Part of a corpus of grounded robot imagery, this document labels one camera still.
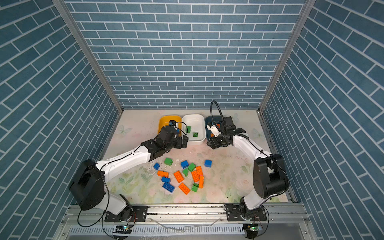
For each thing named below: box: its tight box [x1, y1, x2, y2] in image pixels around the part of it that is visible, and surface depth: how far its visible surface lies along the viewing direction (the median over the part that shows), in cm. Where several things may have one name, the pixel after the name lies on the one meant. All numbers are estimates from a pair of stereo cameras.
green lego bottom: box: [191, 182, 199, 192], surface depth 83 cm
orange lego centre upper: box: [196, 166, 203, 177], surface depth 90 cm
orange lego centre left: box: [173, 170, 185, 183], surface depth 86 cm
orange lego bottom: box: [178, 182, 191, 195], surface depth 84 cm
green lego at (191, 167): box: [187, 162, 197, 172], surface depth 91 cm
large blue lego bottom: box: [162, 182, 175, 193], surface depth 84 cm
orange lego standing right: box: [199, 175, 205, 189], surface depth 84 cm
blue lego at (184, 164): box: [180, 160, 189, 169], surface depth 91 cm
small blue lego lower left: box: [161, 176, 171, 183], surface depth 86 cm
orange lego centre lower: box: [191, 170, 200, 182], surface depth 88 cm
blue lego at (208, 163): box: [204, 159, 213, 168], surface depth 93 cm
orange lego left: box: [157, 170, 170, 178], surface depth 88 cm
